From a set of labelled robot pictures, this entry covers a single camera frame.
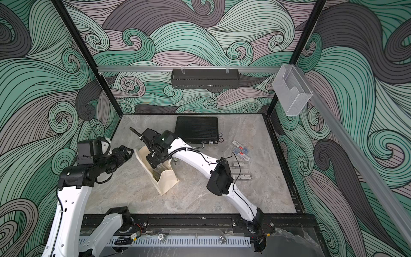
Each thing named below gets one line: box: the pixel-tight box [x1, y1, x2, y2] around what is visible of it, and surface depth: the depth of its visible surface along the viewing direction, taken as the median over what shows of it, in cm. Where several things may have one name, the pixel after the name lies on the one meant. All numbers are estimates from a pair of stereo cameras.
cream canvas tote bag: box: [134, 145, 180, 197], surface depth 83 cm
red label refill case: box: [231, 140, 251, 162], surface depth 102 cm
